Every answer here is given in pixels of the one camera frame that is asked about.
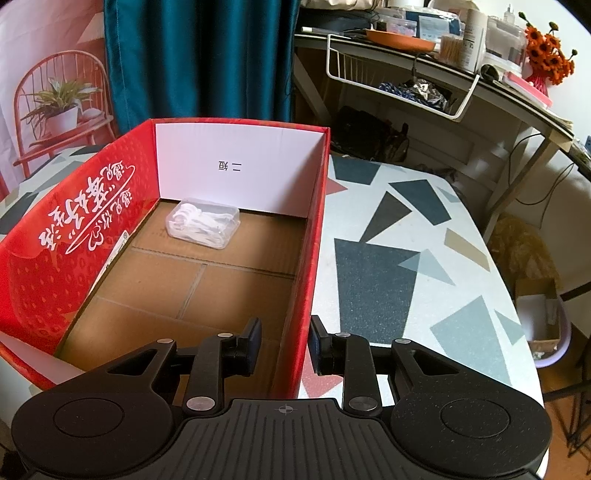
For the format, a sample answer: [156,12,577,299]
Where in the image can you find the purple plastic basin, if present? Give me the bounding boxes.
[512,291,573,370]

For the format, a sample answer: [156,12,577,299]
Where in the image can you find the orange plate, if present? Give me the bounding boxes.
[362,28,437,52]

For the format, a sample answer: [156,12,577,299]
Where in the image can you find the teal curtain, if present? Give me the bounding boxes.
[102,0,301,134]

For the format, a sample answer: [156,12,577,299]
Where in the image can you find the clear floss pick box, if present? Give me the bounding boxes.
[165,199,242,252]

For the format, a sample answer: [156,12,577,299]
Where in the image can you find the grey wooden desk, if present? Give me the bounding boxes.
[293,31,591,232]

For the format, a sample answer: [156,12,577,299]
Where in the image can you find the black cable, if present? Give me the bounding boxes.
[508,129,576,206]

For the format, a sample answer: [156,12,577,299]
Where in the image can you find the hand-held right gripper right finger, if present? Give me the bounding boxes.
[308,315,468,418]

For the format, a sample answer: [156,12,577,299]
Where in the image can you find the blue box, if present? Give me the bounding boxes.
[418,11,462,40]

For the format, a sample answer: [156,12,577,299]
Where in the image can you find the small cardboard box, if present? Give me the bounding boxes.
[515,277,562,354]

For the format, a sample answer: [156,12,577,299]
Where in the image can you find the clear box of pink bits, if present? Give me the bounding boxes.
[379,18,419,36]

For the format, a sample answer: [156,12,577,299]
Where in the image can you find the clear plastic container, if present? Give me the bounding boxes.
[485,16,527,65]

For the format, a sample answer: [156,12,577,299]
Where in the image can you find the white bottle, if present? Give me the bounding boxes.
[462,9,488,73]

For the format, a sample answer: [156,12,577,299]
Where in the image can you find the orange artificial flowers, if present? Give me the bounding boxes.
[517,11,578,88]

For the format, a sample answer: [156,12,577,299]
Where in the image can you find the red chair wall poster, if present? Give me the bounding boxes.
[0,0,118,199]

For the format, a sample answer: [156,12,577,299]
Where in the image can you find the crumpled silver foil bag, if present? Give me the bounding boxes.
[406,78,451,112]

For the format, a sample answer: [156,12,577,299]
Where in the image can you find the red cardboard box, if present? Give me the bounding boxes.
[0,117,332,402]

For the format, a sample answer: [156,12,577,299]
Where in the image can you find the black bag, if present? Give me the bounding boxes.
[332,106,410,163]

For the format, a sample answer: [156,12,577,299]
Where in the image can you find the cotton swab container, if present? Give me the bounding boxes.
[438,36,465,63]

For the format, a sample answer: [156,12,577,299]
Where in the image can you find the dried straw bundle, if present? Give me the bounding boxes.
[487,215,562,288]

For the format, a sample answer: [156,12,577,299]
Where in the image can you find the white wire basket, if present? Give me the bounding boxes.
[325,33,482,123]

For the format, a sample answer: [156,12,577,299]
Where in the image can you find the pink flat box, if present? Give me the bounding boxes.
[503,73,553,108]

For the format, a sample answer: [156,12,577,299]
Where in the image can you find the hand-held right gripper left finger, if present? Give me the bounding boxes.
[91,316,264,417]

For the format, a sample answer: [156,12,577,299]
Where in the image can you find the blue patterned bundle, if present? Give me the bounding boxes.
[379,81,416,100]

